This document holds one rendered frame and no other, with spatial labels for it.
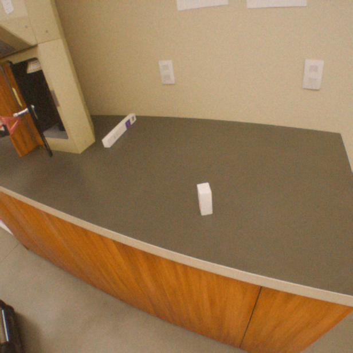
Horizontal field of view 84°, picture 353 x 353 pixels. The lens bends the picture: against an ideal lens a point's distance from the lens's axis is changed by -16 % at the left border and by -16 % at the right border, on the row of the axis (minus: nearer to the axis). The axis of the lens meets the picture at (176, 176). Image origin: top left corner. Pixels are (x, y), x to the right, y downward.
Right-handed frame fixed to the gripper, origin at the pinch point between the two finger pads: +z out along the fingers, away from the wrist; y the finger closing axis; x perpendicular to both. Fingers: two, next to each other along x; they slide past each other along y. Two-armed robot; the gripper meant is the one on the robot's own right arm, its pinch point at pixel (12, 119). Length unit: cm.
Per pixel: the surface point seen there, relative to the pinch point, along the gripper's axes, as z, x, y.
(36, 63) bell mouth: 15.4, -17.7, -5.4
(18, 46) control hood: 7.7, -25.7, -8.6
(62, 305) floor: -27, 120, 10
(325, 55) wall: 53, -15, -110
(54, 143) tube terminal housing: 14.4, 18.8, -1.5
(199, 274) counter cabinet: -14, 33, -82
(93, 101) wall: 58, 13, 9
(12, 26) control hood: 4.3, -32.0, -14.6
